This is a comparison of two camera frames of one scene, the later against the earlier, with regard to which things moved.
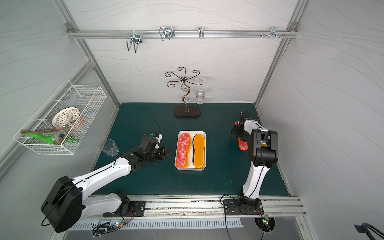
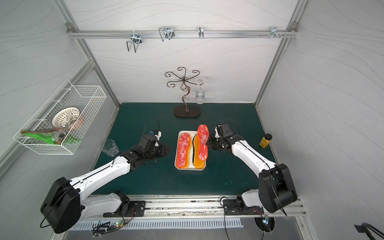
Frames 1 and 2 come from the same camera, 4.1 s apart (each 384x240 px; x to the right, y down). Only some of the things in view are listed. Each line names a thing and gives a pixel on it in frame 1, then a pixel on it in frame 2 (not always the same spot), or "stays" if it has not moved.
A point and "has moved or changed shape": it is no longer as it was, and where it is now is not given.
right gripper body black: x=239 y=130 -> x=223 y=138
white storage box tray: x=191 y=166 stays
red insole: x=183 y=144 stays
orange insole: x=199 y=159 stays
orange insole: x=187 y=156 stays
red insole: x=243 y=145 has moved or changed shape
